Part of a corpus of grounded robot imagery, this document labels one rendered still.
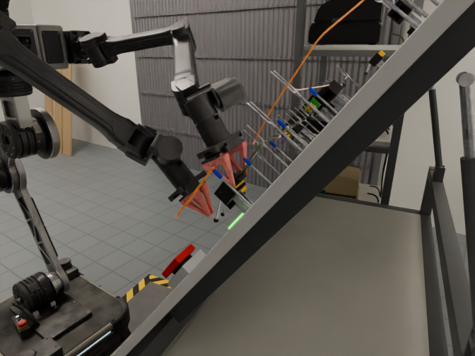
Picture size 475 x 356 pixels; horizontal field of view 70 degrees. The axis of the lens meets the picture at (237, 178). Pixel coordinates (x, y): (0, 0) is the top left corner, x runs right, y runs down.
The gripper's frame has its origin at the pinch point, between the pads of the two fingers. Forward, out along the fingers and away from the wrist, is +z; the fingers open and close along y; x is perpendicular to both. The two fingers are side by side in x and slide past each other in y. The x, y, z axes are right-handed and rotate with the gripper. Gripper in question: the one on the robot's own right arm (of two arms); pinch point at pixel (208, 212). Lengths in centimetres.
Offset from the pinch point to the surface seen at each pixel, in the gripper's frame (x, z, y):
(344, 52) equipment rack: -20, -15, 96
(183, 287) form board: -19.6, 4.9, -30.0
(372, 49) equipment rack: -29, -8, 100
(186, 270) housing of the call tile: -18.2, 3.5, -26.9
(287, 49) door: 64, -64, 255
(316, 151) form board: -48, 0, -25
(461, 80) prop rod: -59, 4, -8
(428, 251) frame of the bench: -15, 58, 52
